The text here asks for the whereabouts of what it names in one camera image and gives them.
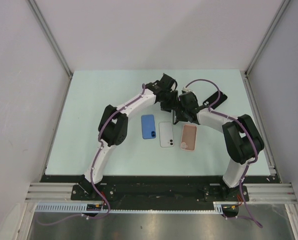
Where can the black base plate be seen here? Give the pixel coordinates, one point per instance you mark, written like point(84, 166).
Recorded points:
point(162, 193)

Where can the pink phone case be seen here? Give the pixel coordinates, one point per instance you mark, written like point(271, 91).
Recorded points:
point(188, 139)

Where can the aluminium frame post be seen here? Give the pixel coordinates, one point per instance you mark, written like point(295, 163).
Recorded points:
point(35, 9)
point(268, 34)

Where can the white phone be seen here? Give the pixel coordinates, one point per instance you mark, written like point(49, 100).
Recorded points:
point(166, 134)

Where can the right aluminium frame post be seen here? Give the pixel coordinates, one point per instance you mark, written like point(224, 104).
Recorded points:
point(268, 34)

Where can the blue phone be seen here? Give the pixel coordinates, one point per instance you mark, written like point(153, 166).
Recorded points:
point(148, 127)

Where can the black phone case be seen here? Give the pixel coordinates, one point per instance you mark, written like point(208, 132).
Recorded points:
point(215, 100)

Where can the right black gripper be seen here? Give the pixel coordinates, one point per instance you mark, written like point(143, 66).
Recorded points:
point(179, 117)

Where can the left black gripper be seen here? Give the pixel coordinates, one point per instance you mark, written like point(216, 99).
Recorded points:
point(172, 104)

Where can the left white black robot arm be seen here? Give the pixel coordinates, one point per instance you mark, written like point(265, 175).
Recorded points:
point(113, 126)

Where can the left aluminium frame post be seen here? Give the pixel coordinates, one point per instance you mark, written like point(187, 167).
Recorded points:
point(35, 9)

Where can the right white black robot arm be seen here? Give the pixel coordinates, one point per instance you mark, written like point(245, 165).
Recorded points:
point(242, 138)

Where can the aluminium front rail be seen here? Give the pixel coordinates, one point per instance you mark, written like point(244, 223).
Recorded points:
point(267, 193)

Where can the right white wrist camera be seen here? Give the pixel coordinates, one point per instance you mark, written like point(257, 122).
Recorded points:
point(186, 90)

